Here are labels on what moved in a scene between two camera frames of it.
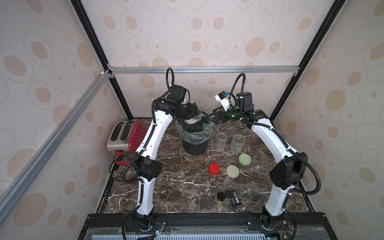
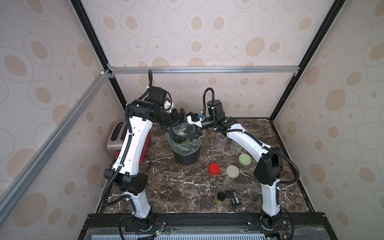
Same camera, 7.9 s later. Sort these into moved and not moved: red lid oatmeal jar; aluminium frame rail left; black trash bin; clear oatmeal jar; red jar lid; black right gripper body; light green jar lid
Moved: black right gripper body; black trash bin
Not moved: red lid oatmeal jar; red jar lid; aluminium frame rail left; light green jar lid; clear oatmeal jar
